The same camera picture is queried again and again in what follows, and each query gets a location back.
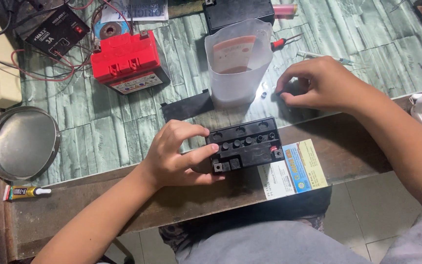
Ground black battery cover strip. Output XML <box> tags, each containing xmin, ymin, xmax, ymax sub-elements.
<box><xmin>160</xmin><ymin>89</ymin><xmax>215</xmax><ymax>124</ymax></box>

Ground pink plastic tube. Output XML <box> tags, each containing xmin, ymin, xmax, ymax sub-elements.
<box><xmin>272</xmin><ymin>3</ymin><xmax>298</xmax><ymax>19</ymax></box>

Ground blue yellow paper leaflet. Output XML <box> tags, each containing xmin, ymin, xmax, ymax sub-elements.
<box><xmin>257</xmin><ymin>138</ymin><xmax>329</xmax><ymax>201</ymax></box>

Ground red battery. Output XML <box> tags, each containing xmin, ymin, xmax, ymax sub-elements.
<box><xmin>90</xmin><ymin>29</ymin><xmax>171</xmax><ymax>95</ymax></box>

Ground yellow glue tube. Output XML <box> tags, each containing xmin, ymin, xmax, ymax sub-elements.
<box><xmin>2</xmin><ymin>185</ymin><xmax>53</xmax><ymax>202</ymax></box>

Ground large closed black battery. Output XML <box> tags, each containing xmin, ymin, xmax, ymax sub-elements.
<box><xmin>202</xmin><ymin>0</ymin><xmax>276</xmax><ymax>34</ymax></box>

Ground clear plastic syringe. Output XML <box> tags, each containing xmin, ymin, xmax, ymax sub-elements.
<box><xmin>295</xmin><ymin>50</ymin><xmax>355</xmax><ymax>66</ymax></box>

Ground blue round disc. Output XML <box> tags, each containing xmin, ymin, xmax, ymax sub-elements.
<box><xmin>93</xmin><ymin>20</ymin><xmax>132</xmax><ymax>41</ymax></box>

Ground green stone pattern mat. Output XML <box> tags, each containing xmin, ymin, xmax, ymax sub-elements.
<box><xmin>13</xmin><ymin>0</ymin><xmax>422</xmax><ymax>188</ymax></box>

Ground white printed paper sheet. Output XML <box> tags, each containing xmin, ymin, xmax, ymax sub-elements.
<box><xmin>100</xmin><ymin>0</ymin><xmax>170</xmax><ymax>24</ymax></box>

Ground red handled screwdriver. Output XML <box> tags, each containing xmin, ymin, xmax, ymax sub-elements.
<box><xmin>270</xmin><ymin>33</ymin><xmax>304</xmax><ymax>52</ymax></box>

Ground person's left hand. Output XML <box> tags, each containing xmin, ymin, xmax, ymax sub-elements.
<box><xmin>141</xmin><ymin>119</ymin><xmax>226</xmax><ymax>190</ymax></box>

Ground black power supply box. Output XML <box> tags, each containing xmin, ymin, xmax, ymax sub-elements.
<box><xmin>25</xmin><ymin>4</ymin><xmax>91</xmax><ymax>60</ymax></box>

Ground translucent plastic jug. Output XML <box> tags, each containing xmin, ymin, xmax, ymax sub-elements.
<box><xmin>204</xmin><ymin>18</ymin><xmax>274</xmax><ymax>108</ymax></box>

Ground person's right hand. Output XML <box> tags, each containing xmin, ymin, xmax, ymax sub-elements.
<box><xmin>275</xmin><ymin>56</ymin><xmax>366</xmax><ymax>114</ymax></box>

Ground small black battery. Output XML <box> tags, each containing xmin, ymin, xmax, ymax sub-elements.
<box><xmin>205</xmin><ymin>117</ymin><xmax>285</xmax><ymax>175</ymax></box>

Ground red wire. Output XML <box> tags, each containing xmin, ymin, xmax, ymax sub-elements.
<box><xmin>11</xmin><ymin>48</ymin><xmax>95</xmax><ymax>83</ymax></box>

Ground round metal tray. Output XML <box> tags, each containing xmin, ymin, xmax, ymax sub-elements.
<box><xmin>0</xmin><ymin>106</ymin><xmax>62</xmax><ymax>182</ymax></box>

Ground person's grey shorts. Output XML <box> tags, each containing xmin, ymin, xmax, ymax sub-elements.
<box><xmin>174</xmin><ymin>203</ymin><xmax>422</xmax><ymax>264</ymax></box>

